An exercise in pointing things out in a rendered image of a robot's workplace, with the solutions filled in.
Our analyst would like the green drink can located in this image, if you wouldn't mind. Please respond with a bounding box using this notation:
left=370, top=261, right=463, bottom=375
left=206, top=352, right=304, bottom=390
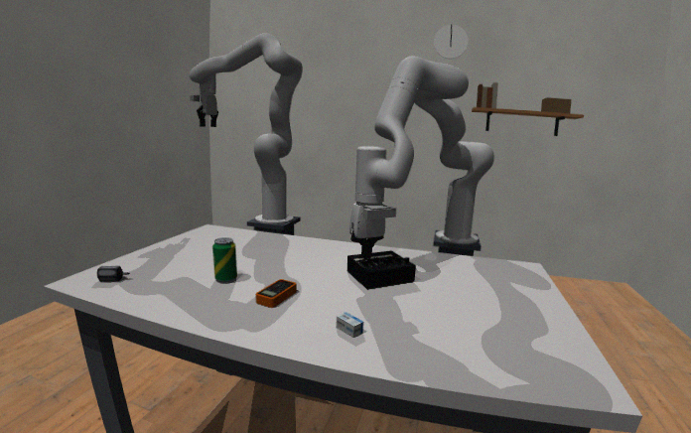
left=212, top=237, right=237, bottom=283

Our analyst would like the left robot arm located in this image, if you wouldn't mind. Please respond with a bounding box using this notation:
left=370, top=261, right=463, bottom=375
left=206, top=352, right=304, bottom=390
left=355, top=56, right=494, bottom=244

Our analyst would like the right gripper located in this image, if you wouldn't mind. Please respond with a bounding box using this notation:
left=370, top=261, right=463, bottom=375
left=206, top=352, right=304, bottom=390
left=197, top=94, right=218, bottom=127

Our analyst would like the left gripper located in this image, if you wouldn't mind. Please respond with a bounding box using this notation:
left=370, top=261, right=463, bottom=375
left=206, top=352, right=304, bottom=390
left=349, top=202, right=385, bottom=260

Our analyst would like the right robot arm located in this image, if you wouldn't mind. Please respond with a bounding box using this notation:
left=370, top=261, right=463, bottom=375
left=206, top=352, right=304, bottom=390
left=190, top=33, right=303, bottom=224

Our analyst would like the orange pocket multimeter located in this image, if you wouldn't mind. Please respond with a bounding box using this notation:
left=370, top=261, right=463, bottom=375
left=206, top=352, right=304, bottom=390
left=256, top=279, right=297, bottom=308

